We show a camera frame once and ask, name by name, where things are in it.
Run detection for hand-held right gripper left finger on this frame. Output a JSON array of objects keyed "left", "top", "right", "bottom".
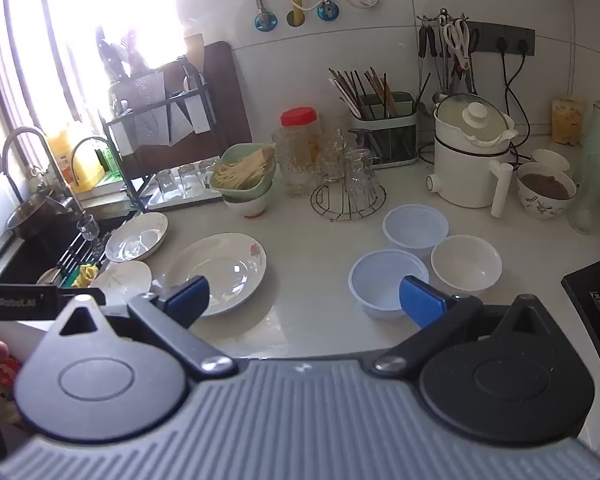
[{"left": 55, "top": 276, "right": 239, "bottom": 381}]

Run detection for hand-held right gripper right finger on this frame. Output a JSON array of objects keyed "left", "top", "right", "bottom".
[{"left": 365, "top": 276, "right": 556, "bottom": 377}]

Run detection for translucent plastic bowl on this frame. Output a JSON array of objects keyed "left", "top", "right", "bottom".
[
  {"left": 383, "top": 204, "right": 450, "bottom": 261},
  {"left": 349, "top": 249, "right": 430, "bottom": 322}
]

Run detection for large white flower plate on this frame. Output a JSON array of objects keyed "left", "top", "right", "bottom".
[{"left": 161, "top": 232, "right": 268, "bottom": 317}]

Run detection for white ceramic bowl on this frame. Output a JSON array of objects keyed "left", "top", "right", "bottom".
[{"left": 430, "top": 234, "right": 503, "bottom": 296}]

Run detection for small white plate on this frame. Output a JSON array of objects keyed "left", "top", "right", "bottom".
[{"left": 94, "top": 260, "right": 153, "bottom": 306}]

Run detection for white rimmed plate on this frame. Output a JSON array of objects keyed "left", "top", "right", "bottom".
[{"left": 105, "top": 211, "right": 170, "bottom": 262}]

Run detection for yellow sponge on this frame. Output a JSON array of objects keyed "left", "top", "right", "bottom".
[
  {"left": 551, "top": 95, "right": 588, "bottom": 146},
  {"left": 77, "top": 262, "right": 100, "bottom": 288}
]

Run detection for metal pot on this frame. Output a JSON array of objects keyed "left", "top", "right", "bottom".
[{"left": 6, "top": 195, "right": 76, "bottom": 241}]

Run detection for metal drip tray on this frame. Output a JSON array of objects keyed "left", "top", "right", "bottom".
[{"left": 145, "top": 180, "right": 226, "bottom": 211}]

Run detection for small clear glass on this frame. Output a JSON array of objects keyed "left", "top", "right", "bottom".
[{"left": 76, "top": 214, "right": 100, "bottom": 238}]

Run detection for white bowl with red base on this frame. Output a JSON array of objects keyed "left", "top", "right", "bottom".
[{"left": 223, "top": 192, "right": 273, "bottom": 218}]

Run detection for clear drinking glass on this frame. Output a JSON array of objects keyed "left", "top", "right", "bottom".
[
  {"left": 198, "top": 157, "right": 221, "bottom": 186},
  {"left": 155, "top": 169, "right": 177, "bottom": 196},
  {"left": 177, "top": 164, "right": 201, "bottom": 196}
]

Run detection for green bowl with noodles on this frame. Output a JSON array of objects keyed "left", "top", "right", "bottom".
[{"left": 209, "top": 143, "right": 277, "bottom": 196}]

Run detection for upturned clear glass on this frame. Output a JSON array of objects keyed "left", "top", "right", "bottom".
[
  {"left": 317, "top": 130, "right": 351, "bottom": 183},
  {"left": 344, "top": 148, "right": 382, "bottom": 206}
]

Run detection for white electric cooking pot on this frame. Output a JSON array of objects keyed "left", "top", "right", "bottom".
[{"left": 426, "top": 92, "right": 518, "bottom": 218}]

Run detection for yellow detergent bottle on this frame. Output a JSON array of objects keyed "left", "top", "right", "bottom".
[{"left": 70, "top": 147, "right": 106, "bottom": 193}]

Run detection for orange bottle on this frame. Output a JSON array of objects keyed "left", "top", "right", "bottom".
[{"left": 47, "top": 125, "right": 76, "bottom": 181}]

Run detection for tall textured glass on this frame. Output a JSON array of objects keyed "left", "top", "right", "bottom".
[{"left": 274, "top": 127, "right": 311, "bottom": 198}]

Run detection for white printed mug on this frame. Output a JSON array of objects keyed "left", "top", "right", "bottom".
[{"left": 516, "top": 161, "right": 578, "bottom": 221}]

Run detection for tall metal faucet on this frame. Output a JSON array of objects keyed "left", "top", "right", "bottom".
[{"left": 2, "top": 126, "right": 63, "bottom": 201}]

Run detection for green chopstick holder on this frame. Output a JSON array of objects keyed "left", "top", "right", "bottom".
[{"left": 349, "top": 91, "right": 420, "bottom": 168}]

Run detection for short metal faucet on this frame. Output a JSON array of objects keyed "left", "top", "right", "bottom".
[{"left": 70, "top": 136, "right": 111, "bottom": 196}]

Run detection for black cooktop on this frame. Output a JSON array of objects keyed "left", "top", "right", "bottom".
[{"left": 560, "top": 255, "right": 600, "bottom": 361}]

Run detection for black dish rack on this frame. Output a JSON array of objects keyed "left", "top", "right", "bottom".
[{"left": 105, "top": 57, "right": 216, "bottom": 211}]

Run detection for small white bowl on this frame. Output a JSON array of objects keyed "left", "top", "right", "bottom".
[{"left": 531, "top": 149, "right": 572, "bottom": 173}]

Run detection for textured glass tumbler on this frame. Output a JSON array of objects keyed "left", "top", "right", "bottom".
[{"left": 569, "top": 155, "right": 600, "bottom": 235}]

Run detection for dark wooden cutting board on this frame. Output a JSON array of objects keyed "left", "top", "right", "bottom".
[{"left": 200, "top": 41, "right": 253, "bottom": 148}]

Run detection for red lid plastic jar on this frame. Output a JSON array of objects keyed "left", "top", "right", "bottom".
[{"left": 280, "top": 107, "right": 322, "bottom": 196}]

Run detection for bunch of chopsticks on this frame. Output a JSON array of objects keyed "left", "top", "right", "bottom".
[{"left": 328, "top": 66, "right": 396, "bottom": 120}]

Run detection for metal utensil hanger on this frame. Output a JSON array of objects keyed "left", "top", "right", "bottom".
[{"left": 416, "top": 7, "right": 481, "bottom": 106}]

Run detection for wire glass rack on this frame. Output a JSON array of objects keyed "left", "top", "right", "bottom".
[{"left": 310, "top": 180, "right": 387, "bottom": 222}]

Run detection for white handled scissors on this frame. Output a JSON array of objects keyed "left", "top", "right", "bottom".
[{"left": 442, "top": 17, "right": 473, "bottom": 76}]

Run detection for dark wall power strip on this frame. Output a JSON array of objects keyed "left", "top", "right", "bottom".
[{"left": 467, "top": 21, "right": 536, "bottom": 57}]

